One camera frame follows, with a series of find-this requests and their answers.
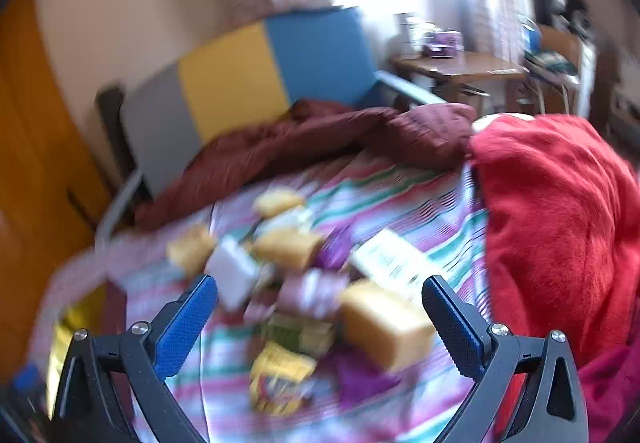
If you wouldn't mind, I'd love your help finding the maroon padded jacket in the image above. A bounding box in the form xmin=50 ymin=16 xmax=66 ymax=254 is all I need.
xmin=134 ymin=98 xmax=476 ymax=230

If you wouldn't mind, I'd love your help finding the white packet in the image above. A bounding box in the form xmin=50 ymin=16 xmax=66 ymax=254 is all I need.
xmin=205 ymin=235 xmax=261 ymax=311

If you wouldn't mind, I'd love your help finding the red fleece blanket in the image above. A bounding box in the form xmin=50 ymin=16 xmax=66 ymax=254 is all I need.
xmin=467 ymin=113 xmax=640 ymax=443

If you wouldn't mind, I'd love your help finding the wooden desk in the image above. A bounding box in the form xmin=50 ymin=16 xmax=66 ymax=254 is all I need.
xmin=392 ymin=54 xmax=526 ymax=114

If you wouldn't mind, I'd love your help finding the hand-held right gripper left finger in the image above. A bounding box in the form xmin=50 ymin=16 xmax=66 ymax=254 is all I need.
xmin=50 ymin=274 xmax=219 ymax=443

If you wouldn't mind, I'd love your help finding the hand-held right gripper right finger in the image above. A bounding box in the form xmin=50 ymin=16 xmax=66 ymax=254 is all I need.
xmin=421 ymin=274 xmax=590 ymax=443

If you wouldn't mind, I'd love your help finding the orange wooden wardrobe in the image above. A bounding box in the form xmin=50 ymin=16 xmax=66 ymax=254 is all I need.
xmin=0 ymin=0 xmax=113 ymax=374

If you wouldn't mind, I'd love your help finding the grey bed frame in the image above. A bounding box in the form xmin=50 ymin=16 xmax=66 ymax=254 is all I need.
xmin=95 ymin=70 xmax=448 ymax=246

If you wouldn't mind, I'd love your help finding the purple box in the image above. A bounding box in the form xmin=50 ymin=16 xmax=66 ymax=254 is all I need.
xmin=422 ymin=30 xmax=463 ymax=58

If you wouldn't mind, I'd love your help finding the magenta blanket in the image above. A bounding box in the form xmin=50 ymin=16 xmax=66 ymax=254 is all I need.
xmin=577 ymin=348 xmax=638 ymax=443

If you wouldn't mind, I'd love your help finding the pink snack packet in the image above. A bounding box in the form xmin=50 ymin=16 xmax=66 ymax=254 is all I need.
xmin=277 ymin=270 xmax=351 ymax=319

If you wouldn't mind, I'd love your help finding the yellow green snack packet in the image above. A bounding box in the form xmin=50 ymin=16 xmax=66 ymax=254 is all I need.
xmin=262 ymin=313 xmax=336 ymax=354

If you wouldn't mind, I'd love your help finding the white container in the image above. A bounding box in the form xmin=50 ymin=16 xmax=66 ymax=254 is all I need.
xmin=395 ymin=12 xmax=421 ymax=55

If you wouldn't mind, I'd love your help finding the grey yellow blue headboard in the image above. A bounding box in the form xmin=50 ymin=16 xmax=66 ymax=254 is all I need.
xmin=119 ymin=6 xmax=381 ymax=199

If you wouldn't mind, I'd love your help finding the printed purple snack packet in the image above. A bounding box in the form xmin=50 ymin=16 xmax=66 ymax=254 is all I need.
xmin=312 ymin=225 xmax=353 ymax=271

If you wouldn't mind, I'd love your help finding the striped bed sheet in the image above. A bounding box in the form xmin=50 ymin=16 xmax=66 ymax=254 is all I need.
xmin=30 ymin=150 xmax=501 ymax=443

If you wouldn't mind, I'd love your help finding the wooden chair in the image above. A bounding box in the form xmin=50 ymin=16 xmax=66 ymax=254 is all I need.
xmin=522 ymin=26 xmax=598 ymax=119

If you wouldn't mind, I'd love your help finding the cream snack packet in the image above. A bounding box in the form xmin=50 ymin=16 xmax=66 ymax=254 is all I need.
xmin=257 ymin=208 xmax=313 ymax=236

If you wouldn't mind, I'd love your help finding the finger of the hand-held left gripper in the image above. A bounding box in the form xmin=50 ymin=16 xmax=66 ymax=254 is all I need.
xmin=14 ymin=365 xmax=48 ymax=396

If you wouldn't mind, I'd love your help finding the dark bed post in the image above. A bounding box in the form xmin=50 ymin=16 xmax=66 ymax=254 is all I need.
xmin=95 ymin=83 xmax=146 ymax=204

